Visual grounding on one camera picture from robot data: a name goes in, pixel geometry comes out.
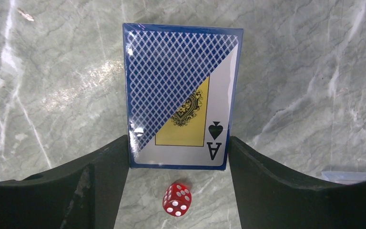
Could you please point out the red die right near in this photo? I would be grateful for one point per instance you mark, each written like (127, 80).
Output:
(177, 199)

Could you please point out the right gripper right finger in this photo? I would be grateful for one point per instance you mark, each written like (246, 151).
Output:
(270, 195)

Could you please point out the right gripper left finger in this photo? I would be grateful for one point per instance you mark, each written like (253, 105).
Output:
(84, 193)

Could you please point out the blue playing card deck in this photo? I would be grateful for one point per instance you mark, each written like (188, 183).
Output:
(180, 90)

